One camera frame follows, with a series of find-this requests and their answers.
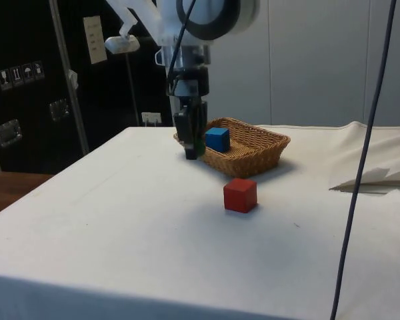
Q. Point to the green ball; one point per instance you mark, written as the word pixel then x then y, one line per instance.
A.
pixel 200 148

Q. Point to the black cabinet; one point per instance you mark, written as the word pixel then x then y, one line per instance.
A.
pixel 26 40

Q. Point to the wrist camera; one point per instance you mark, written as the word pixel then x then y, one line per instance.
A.
pixel 121 45

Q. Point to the wicker basket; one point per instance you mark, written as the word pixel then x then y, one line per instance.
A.
pixel 253 156

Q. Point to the blue cube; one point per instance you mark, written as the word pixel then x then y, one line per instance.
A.
pixel 218 140

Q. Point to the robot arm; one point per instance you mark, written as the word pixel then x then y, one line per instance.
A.
pixel 166 20

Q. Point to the red cube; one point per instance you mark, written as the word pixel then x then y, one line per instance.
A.
pixel 240 196

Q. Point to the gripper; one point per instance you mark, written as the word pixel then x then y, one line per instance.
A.
pixel 196 81

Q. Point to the silver metal pole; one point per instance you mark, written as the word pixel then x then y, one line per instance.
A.
pixel 65 60

